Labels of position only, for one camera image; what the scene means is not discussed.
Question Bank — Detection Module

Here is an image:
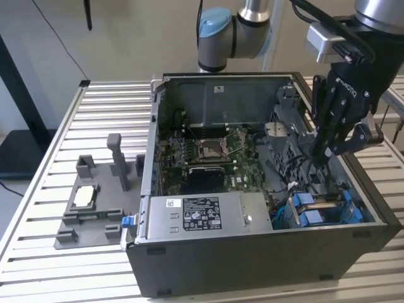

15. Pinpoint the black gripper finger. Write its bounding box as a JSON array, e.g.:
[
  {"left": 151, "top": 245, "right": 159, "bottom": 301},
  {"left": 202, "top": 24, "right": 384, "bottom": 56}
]
[
  {"left": 326, "top": 100, "right": 384, "bottom": 157},
  {"left": 311, "top": 74, "right": 337, "bottom": 167}
]

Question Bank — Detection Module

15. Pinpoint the hard disk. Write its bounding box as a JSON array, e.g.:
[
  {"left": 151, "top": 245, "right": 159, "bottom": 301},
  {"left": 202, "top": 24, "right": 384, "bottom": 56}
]
[{"left": 288, "top": 189, "right": 363, "bottom": 227}]

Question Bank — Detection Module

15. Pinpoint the grey metal disk bay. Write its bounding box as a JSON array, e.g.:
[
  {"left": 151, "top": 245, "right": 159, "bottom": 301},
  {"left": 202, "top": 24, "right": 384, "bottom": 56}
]
[{"left": 285, "top": 182, "right": 376, "bottom": 230}]

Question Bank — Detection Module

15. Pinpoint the blue disk carrier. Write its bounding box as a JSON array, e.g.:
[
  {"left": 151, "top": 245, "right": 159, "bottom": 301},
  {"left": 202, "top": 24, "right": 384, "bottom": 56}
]
[{"left": 299, "top": 210, "right": 323, "bottom": 227}]

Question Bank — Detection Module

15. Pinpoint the grey plastic drive cage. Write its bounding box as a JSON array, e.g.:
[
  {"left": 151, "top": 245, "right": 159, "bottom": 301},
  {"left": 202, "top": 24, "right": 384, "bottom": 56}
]
[{"left": 255, "top": 85, "right": 318, "bottom": 190}]

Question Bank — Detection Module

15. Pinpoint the green motherboard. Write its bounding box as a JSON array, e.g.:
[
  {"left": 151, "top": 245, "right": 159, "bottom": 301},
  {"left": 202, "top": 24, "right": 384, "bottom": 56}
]
[{"left": 157, "top": 124, "right": 275, "bottom": 196}]

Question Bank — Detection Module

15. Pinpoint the metal socket cover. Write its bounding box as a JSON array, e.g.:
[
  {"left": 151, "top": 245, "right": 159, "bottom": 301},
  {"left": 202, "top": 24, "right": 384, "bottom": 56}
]
[{"left": 224, "top": 128, "right": 250, "bottom": 151}]

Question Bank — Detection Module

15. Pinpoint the CPU socket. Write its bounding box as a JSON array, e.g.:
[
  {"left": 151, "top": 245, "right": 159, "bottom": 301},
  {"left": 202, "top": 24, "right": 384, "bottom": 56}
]
[{"left": 194, "top": 138, "right": 228, "bottom": 160}]

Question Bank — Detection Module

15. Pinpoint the silver power supply unit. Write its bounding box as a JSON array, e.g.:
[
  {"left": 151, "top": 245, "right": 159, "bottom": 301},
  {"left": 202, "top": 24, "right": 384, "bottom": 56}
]
[{"left": 145, "top": 193, "right": 274, "bottom": 241}]

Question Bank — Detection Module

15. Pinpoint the black graphics card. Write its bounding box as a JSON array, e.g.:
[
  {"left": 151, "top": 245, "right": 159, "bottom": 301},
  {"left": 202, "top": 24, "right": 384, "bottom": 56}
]
[{"left": 187, "top": 165, "right": 227, "bottom": 194}]

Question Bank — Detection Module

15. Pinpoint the dark grey PC case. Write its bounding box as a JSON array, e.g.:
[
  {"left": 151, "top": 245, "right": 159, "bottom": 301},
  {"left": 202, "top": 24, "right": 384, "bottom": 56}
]
[{"left": 121, "top": 71, "right": 402, "bottom": 299}]

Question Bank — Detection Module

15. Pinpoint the grey parts rack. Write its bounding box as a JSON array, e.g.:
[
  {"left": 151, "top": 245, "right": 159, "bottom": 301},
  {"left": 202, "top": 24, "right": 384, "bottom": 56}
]
[{"left": 54, "top": 133, "right": 146, "bottom": 250}]

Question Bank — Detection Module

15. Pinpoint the green RAM stick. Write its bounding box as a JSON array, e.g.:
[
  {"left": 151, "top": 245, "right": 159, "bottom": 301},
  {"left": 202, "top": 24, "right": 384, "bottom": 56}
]
[{"left": 75, "top": 211, "right": 111, "bottom": 220}]

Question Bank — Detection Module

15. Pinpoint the silver CPU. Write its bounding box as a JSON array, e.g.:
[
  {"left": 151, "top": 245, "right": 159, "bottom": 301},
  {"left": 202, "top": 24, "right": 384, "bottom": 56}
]
[{"left": 73, "top": 186, "right": 95, "bottom": 208}]

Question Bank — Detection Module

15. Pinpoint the black antenna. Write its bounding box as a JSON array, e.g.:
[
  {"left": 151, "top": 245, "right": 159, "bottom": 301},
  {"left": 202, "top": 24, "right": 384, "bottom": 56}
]
[{"left": 83, "top": 0, "right": 93, "bottom": 32}]

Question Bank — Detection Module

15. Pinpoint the black monitor stand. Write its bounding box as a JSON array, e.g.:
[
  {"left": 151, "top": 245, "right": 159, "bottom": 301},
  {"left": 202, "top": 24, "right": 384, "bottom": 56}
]
[{"left": 0, "top": 34, "right": 59, "bottom": 181}]

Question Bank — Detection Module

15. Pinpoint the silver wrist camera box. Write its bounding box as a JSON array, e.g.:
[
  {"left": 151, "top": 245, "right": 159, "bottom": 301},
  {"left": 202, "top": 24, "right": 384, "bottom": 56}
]
[{"left": 305, "top": 23, "right": 347, "bottom": 64}]

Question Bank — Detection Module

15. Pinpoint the black camera cable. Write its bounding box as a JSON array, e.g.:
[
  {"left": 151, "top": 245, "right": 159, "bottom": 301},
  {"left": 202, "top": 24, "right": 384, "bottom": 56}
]
[{"left": 288, "top": 0, "right": 376, "bottom": 64}]

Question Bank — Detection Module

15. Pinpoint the black wire with white tag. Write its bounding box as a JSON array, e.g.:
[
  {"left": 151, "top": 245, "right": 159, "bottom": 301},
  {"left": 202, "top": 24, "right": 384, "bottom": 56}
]
[{"left": 280, "top": 179, "right": 309, "bottom": 203}]

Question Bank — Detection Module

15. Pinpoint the blue wire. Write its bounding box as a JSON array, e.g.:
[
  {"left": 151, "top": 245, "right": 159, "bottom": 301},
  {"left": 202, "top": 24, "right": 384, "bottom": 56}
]
[{"left": 271, "top": 203, "right": 287, "bottom": 230}]

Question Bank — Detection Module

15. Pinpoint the thin black cable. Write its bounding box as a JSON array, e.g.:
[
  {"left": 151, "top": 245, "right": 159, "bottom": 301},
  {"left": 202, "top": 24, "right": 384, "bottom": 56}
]
[{"left": 31, "top": 0, "right": 90, "bottom": 82}]

